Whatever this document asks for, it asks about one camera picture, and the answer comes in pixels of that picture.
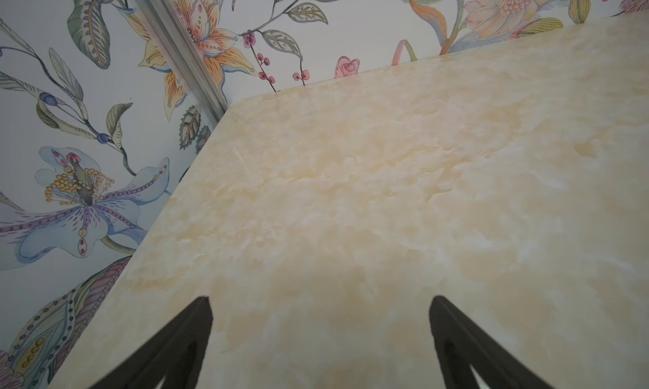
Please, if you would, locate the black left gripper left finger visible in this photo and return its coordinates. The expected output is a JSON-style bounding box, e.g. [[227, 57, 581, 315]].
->
[[93, 296, 213, 388]]

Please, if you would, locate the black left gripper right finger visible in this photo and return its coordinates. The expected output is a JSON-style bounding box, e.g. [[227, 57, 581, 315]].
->
[[429, 295, 552, 389]]

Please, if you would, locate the left rear aluminium corner post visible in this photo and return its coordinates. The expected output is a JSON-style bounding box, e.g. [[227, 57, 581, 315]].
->
[[124, 0, 227, 126]]

